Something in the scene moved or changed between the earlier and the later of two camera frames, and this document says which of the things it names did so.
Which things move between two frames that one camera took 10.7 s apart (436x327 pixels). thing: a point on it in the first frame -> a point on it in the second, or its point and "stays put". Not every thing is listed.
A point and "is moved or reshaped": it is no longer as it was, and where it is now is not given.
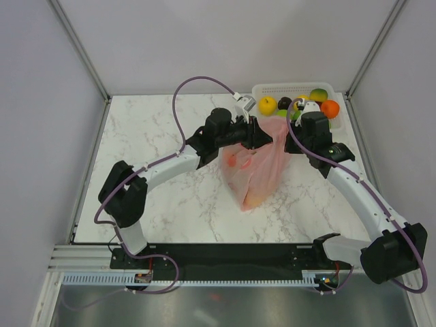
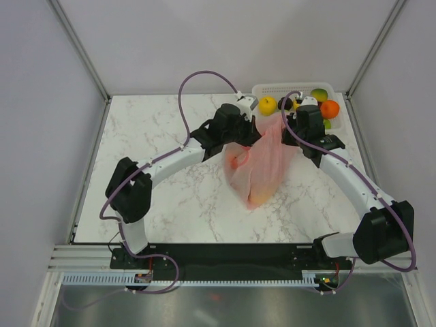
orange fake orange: [330, 108] stays put
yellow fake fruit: [253, 201] is moved or reshaped
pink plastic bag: [255, 176] stays put
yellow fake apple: [267, 105] stays put
